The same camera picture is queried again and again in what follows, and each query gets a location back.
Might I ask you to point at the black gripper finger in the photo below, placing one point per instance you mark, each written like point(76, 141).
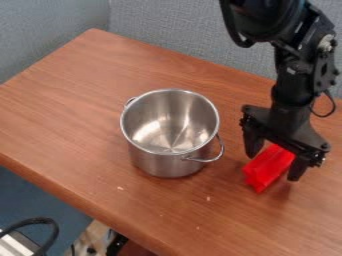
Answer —
point(252, 140)
point(298, 168)

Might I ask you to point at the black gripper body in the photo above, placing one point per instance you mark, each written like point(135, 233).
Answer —
point(286, 125)

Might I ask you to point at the red plastic block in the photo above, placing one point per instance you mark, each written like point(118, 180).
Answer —
point(266, 167)

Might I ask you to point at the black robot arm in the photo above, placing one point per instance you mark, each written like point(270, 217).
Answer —
point(301, 33)

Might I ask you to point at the stainless steel metal pot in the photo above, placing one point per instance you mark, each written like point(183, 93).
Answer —
point(170, 126)

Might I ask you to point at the wooden table leg base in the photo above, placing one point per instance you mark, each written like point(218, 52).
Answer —
point(97, 241)

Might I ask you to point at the grey device under table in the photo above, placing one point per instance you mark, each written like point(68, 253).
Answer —
point(16, 244)

